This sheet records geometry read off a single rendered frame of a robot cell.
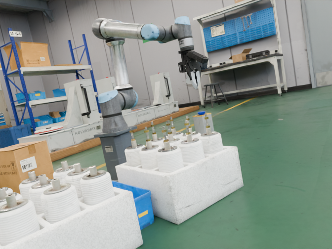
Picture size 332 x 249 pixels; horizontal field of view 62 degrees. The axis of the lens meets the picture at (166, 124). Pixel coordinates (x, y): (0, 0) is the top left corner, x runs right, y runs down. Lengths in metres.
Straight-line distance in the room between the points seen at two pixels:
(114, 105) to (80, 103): 1.93
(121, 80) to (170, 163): 0.82
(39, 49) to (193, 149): 5.69
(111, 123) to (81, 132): 1.73
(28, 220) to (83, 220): 0.14
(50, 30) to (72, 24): 1.12
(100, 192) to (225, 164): 0.54
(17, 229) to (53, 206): 0.10
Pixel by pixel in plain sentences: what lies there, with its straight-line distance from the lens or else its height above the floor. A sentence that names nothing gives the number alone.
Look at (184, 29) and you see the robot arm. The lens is 1.45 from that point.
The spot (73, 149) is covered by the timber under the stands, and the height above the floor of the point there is 0.05.
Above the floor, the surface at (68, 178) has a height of 0.24.
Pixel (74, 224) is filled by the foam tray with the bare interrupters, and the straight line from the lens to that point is 0.83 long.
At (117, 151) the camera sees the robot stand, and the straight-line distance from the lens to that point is 1.58.
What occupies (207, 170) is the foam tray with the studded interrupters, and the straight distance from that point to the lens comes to 1.10.
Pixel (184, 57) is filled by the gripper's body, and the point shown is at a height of 0.62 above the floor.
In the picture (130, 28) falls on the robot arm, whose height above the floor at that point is 0.81.
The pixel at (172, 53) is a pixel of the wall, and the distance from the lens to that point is 7.03.
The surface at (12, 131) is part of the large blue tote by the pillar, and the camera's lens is 5.47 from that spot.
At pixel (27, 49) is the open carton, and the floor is 1.81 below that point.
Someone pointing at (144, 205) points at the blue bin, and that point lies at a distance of 1.05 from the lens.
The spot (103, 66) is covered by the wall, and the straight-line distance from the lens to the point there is 8.48.
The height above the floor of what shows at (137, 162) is 0.19.
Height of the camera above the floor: 0.47
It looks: 7 degrees down
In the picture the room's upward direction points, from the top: 11 degrees counter-clockwise
